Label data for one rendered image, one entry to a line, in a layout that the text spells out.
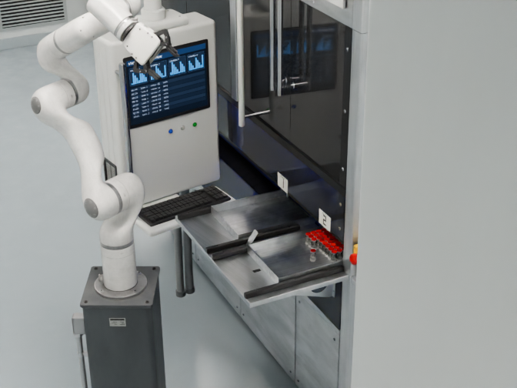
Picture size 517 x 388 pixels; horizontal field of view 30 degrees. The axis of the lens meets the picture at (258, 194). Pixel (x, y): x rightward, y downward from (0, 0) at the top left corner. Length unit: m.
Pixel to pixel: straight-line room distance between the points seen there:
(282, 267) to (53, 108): 1.01
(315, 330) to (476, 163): 2.67
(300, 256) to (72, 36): 1.19
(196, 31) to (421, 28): 2.72
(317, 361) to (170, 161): 1.05
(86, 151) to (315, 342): 1.28
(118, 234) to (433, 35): 2.20
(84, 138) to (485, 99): 2.22
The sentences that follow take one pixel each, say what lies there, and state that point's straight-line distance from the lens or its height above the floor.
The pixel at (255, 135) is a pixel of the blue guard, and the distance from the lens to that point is 4.02.
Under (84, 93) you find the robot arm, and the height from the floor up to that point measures 1.54.
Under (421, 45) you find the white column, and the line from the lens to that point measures 1.37.
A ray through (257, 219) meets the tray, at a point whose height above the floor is 0.88.
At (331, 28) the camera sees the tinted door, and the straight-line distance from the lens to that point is 3.31.
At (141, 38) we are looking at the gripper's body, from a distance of 3.00.
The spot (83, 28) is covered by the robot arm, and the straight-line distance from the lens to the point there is 3.15.
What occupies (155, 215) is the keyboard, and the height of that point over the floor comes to 0.83.
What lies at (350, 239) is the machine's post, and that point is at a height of 1.04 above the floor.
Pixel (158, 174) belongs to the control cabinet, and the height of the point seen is 0.93.
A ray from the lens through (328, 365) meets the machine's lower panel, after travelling 3.92.
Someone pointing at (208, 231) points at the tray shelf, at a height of 0.88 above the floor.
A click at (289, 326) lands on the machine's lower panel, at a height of 0.36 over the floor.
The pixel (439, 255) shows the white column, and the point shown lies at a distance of 1.44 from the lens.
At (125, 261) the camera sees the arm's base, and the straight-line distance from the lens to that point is 3.44.
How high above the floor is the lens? 2.80
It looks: 28 degrees down
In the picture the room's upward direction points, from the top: straight up
